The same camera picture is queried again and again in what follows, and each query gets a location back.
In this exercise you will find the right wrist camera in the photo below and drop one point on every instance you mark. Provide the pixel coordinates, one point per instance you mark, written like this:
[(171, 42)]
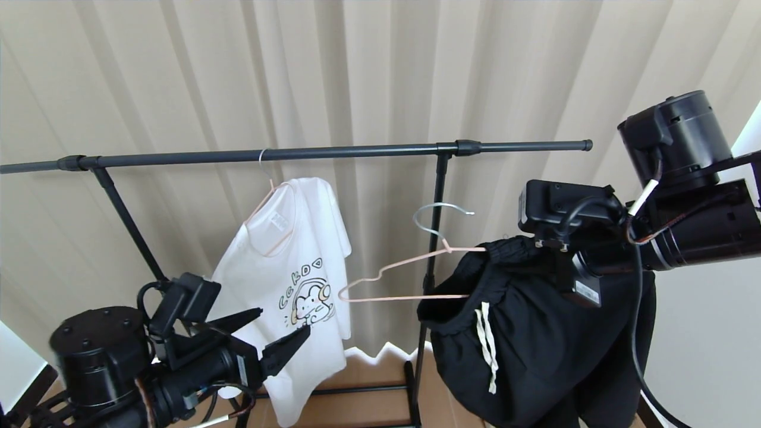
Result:
[(553, 205)]

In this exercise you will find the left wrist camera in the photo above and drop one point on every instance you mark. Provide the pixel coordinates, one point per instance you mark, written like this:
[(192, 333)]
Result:
[(187, 297)]

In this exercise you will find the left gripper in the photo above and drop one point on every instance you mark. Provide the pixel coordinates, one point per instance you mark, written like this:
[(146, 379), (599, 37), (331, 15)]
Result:
[(202, 380)]

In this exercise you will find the black garment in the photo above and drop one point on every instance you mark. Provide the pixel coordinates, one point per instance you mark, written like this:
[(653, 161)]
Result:
[(535, 356)]

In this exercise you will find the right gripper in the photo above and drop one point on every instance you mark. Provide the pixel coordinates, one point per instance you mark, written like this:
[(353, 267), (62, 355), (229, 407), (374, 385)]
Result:
[(701, 232)]

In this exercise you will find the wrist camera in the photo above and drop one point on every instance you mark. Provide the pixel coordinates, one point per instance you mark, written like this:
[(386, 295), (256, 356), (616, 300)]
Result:
[(187, 297), (553, 205)]

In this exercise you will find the beige curtain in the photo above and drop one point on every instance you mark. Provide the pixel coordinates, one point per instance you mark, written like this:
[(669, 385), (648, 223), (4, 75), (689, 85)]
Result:
[(178, 59)]

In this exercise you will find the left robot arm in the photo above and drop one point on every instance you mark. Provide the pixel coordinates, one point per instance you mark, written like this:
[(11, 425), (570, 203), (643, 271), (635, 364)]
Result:
[(95, 356)]

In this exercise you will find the white printed t-shirt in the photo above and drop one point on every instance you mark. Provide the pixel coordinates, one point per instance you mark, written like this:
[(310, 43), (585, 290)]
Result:
[(279, 238)]

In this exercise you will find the black clothes rack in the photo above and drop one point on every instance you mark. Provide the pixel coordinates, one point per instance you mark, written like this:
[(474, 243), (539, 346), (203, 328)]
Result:
[(357, 151)]

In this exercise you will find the pink clothes hanger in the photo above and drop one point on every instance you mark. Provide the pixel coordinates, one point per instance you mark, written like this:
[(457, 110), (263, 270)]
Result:
[(443, 241), (270, 184)]

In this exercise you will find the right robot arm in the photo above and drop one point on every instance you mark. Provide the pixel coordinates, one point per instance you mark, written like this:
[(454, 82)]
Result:
[(684, 137)]

